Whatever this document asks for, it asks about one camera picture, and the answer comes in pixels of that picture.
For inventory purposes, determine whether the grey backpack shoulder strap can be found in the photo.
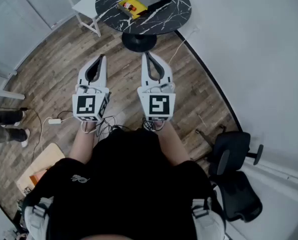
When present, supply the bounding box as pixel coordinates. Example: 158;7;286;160
23;196;55;240
190;196;227;240

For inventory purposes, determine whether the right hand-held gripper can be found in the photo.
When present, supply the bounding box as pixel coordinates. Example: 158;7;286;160
137;51;177;123

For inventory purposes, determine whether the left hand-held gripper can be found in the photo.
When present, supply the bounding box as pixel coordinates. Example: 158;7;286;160
72;54;112;123

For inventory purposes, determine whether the person's black t-shirt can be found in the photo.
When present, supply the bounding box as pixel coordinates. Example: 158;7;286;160
21;128;225;240

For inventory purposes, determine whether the black office chair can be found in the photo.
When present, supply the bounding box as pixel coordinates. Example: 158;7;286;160
207;130;265;223

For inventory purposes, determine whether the round black marble table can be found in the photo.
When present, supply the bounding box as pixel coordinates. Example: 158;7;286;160
95;0;192;53

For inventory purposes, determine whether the person's left forearm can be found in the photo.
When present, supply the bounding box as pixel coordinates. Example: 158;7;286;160
68;120;100;165

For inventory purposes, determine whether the cardboard box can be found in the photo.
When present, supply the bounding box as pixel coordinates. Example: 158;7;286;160
16;142;66;198

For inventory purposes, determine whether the yellow box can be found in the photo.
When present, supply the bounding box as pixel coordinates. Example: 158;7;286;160
117;0;149;20

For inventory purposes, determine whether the person's right forearm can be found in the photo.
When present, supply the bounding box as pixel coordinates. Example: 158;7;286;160
156;120;191;167

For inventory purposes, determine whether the gripper cable bundle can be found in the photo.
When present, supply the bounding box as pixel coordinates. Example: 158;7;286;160
141;117;166;134
79;115;126;138

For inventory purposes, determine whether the white floor cable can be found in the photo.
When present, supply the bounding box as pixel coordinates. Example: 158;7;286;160
168;24;200;65

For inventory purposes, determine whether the white chair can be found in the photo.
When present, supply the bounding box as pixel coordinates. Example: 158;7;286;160
62;0;103;38

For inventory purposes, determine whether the black floor cable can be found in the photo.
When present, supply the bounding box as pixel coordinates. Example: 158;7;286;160
0;84;44;145

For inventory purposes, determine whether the dark red bottle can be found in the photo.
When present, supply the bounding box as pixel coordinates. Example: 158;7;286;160
123;1;137;12

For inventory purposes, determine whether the white desk frame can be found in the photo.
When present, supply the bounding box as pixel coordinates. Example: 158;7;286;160
0;55;26;103

